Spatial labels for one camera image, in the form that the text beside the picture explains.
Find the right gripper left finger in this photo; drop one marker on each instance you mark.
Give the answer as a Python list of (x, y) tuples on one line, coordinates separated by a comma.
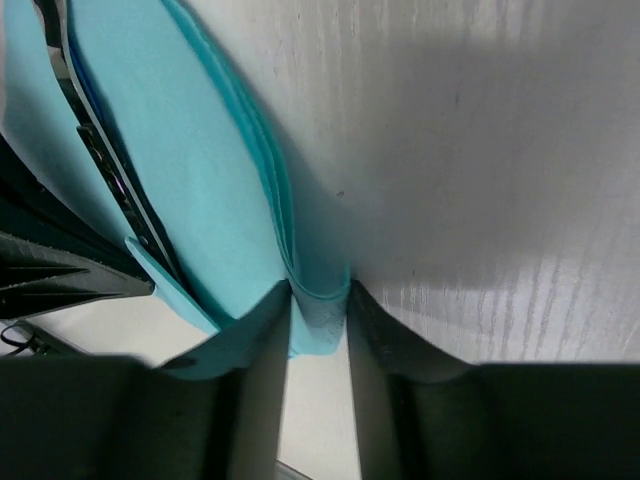
[(212, 413)]

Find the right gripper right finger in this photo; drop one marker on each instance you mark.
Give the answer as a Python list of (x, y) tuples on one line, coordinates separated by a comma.
[(421, 413)]

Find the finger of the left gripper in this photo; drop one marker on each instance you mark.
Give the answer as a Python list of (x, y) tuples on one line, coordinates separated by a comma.
[(50, 259)]

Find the blue paper napkin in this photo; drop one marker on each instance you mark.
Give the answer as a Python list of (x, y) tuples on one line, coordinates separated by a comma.
[(203, 152)]

